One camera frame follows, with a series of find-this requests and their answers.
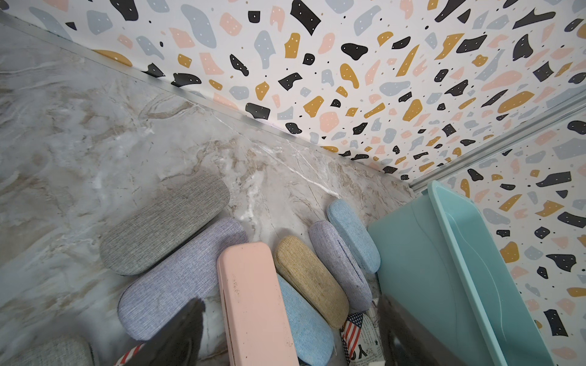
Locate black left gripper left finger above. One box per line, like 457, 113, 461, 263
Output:
125, 298, 205, 365

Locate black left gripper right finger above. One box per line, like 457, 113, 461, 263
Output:
377, 294, 464, 365

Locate tan fabric glasses case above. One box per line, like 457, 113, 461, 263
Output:
274, 236, 349, 329

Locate newspaper flag print glasses case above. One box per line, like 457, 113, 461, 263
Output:
340, 298, 385, 365

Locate long lilac fabric glasses case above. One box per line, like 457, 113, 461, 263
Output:
118, 218, 248, 341

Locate long pink hard glasses case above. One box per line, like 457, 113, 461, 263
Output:
217, 242, 298, 365

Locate teal plastic storage box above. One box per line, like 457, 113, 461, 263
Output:
368, 181, 552, 365

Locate light blue fabric glasses case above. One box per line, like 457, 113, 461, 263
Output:
327, 199, 381, 275

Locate dark grey fabric glasses case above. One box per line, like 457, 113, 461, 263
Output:
2, 336, 95, 366

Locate aluminium wall frame strip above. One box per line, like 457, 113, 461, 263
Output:
409, 86, 585, 193

